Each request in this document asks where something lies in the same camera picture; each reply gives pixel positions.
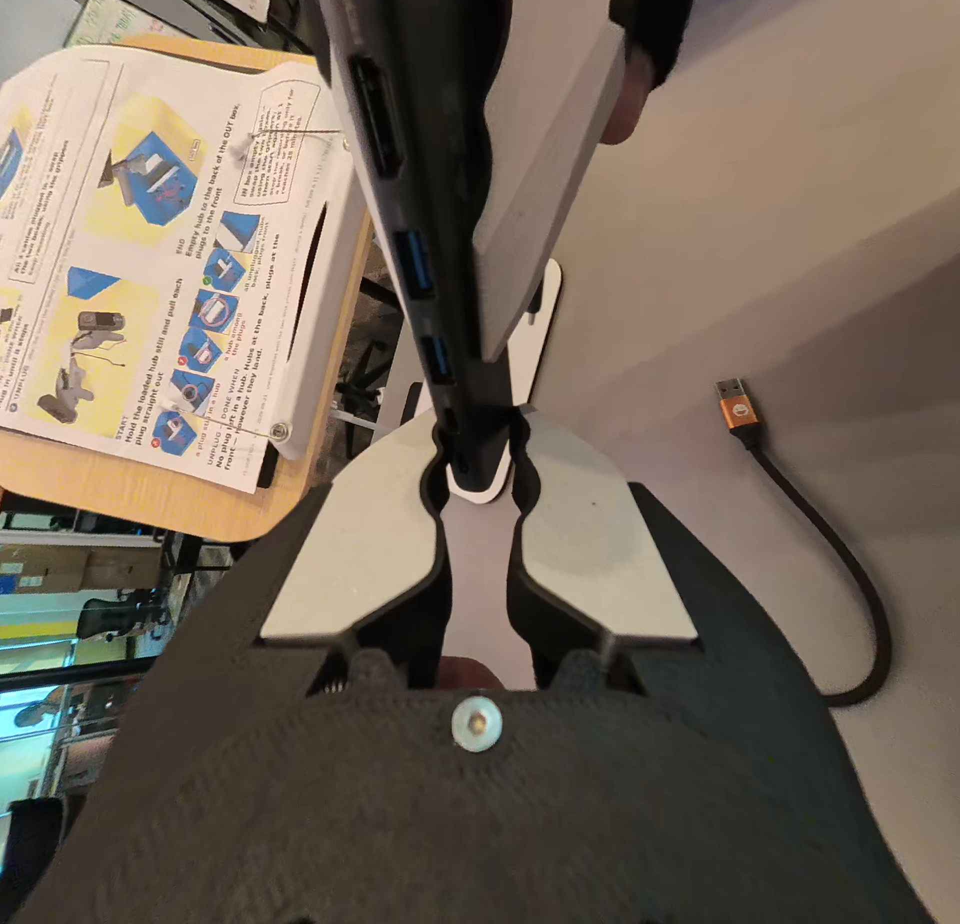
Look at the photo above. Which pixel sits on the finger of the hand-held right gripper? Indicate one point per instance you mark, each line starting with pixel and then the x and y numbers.
pixel 555 114

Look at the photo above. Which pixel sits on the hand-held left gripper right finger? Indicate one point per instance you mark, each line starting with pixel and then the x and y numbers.
pixel 600 564

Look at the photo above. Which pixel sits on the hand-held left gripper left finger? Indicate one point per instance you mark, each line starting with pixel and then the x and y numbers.
pixel 353 564

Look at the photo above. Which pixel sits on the black slim usb hub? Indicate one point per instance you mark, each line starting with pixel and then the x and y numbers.
pixel 420 114

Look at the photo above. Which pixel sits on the person's right hand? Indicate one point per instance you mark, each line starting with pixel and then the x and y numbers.
pixel 623 107

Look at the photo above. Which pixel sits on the white document stand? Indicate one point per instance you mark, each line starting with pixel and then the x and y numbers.
pixel 537 317

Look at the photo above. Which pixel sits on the instruction sheet on stand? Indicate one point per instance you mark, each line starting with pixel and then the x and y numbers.
pixel 150 512

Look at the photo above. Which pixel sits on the printed instruction sheet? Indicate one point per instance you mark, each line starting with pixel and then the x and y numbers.
pixel 120 264

